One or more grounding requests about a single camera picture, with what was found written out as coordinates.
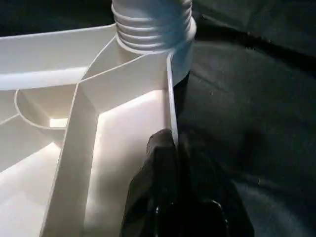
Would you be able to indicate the white plastic table leg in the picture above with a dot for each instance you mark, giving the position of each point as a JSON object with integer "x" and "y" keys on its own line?
{"x": 153, "y": 24}

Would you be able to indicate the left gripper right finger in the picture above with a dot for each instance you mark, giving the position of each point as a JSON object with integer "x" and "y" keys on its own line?
{"x": 207, "y": 197}

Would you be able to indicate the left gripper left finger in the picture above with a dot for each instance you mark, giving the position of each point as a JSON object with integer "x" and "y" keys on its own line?
{"x": 153, "y": 187}

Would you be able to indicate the white plastic table top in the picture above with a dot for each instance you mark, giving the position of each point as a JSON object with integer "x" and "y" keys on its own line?
{"x": 108, "y": 133}

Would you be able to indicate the black work mat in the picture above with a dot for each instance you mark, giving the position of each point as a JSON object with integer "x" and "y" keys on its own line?
{"x": 247, "y": 108}

